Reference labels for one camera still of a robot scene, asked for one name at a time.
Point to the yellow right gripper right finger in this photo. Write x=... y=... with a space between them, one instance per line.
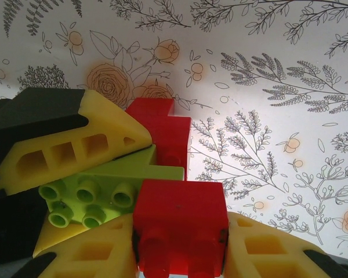
x=264 y=252

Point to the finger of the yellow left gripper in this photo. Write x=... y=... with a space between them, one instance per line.
x=53 y=236
x=110 y=127

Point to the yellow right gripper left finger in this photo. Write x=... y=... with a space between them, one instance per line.
x=104 y=255

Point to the small red lego brick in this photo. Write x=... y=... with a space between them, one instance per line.
x=179 y=208
x=153 y=113

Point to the long lime green lego brick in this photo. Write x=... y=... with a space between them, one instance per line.
x=150 y=173

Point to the large red lego brick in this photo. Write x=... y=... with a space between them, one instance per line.
x=174 y=139

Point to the floral patterned table cover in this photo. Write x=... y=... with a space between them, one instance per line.
x=249 y=144

